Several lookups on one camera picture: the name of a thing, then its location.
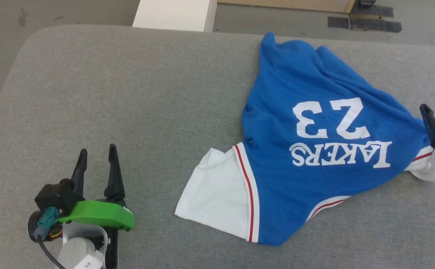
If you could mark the white rectangular box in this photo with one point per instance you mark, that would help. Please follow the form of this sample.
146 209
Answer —
174 15

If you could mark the grey fabric sofa cushion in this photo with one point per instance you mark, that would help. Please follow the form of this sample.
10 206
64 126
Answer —
146 112

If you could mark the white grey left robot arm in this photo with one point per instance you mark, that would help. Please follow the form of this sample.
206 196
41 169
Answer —
77 250

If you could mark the blue Lakers 23 jersey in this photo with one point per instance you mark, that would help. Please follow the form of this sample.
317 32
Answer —
314 175

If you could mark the black floor tape strip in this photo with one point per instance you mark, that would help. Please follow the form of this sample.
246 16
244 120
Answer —
372 11
338 21
378 26

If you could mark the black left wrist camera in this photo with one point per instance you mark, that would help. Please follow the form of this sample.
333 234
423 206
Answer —
56 194

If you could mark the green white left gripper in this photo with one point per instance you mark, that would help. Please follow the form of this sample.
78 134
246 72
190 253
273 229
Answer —
101 215

